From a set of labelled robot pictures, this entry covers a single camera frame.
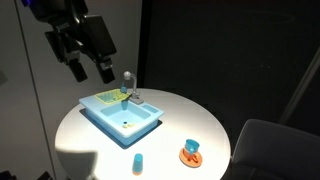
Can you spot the yellow-green plate rack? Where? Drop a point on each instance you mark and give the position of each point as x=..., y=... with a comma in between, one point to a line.
x=111, y=96

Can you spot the orange toy saucer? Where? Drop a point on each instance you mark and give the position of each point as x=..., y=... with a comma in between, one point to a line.
x=191, y=160

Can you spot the grey chair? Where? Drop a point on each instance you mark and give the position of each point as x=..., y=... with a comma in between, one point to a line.
x=269, y=150

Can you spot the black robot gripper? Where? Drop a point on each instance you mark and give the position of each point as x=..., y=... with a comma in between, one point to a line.
x=75, y=32

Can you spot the grey toy faucet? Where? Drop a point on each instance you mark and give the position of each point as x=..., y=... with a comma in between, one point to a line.
x=135, y=96

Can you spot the blue toy mug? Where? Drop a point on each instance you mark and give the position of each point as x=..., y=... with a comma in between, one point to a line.
x=191, y=147

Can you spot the light blue toy sink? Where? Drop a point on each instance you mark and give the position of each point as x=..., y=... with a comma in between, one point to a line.
x=124, y=121

